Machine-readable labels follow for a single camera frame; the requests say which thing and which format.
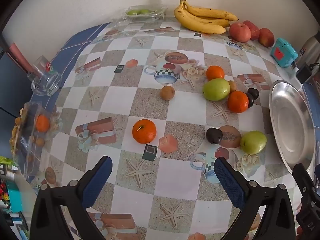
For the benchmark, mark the small brown fruit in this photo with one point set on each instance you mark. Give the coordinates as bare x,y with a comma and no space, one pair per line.
167,93
232,86

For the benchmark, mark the dark plum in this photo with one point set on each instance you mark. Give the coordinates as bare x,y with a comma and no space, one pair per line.
213,135
254,93
250,102

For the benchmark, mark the large green jujube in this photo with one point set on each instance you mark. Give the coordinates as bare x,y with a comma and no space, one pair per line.
253,142
216,89

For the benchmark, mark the stainless steel thermos jug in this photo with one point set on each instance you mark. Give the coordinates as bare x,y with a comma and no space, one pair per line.
310,50

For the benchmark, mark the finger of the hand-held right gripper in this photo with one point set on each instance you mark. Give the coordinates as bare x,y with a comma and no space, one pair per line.
301,177

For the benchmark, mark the yellow banana bunch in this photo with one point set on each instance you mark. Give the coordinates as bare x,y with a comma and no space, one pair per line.
200,25

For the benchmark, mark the round metal plate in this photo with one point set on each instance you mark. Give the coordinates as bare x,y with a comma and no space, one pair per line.
290,125

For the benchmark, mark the turquoise carton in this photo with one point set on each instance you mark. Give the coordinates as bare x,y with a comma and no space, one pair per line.
15,198

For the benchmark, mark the boxed orange tangerine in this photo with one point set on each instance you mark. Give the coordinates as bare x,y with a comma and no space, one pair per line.
42,123

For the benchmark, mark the teal toy box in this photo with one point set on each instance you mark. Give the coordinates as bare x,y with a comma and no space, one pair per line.
283,52

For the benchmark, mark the red apple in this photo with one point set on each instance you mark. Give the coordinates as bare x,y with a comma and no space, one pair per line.
266,37
253,28
240,32

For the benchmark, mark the red pole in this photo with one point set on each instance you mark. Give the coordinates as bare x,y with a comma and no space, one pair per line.
20,56

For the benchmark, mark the clear plastic fruit box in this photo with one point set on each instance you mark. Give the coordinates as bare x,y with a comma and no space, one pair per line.
27,145

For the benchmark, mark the small green jujube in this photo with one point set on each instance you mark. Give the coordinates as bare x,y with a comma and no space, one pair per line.
131,12
143,11

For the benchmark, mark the clear glass mug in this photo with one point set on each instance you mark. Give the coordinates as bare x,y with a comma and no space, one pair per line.
46,80

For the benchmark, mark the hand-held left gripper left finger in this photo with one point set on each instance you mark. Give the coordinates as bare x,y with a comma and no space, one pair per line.
98,182

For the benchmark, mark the cluster of small yellow fruits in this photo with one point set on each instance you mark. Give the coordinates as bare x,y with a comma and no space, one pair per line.
15,131

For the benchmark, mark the clear plastic clamshell container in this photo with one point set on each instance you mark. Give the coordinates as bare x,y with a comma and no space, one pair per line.
156,16

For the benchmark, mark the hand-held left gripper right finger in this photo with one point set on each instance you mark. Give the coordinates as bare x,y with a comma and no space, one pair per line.
228,180

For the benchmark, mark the checkered printed tablecloth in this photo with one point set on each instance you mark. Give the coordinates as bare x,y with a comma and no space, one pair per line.
175,177

